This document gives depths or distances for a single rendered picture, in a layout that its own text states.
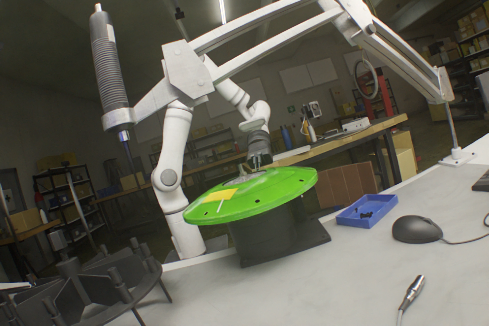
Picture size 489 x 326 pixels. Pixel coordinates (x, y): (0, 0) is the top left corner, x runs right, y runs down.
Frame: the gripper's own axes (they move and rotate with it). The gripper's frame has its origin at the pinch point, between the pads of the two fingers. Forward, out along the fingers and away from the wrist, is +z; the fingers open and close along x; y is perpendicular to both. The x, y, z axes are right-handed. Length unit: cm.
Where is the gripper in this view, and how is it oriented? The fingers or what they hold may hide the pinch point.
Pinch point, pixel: (257, 171)
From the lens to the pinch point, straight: 70.6
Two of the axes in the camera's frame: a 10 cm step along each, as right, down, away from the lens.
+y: 3.9, 7.3, 5.6
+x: -9.2, 3.0, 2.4
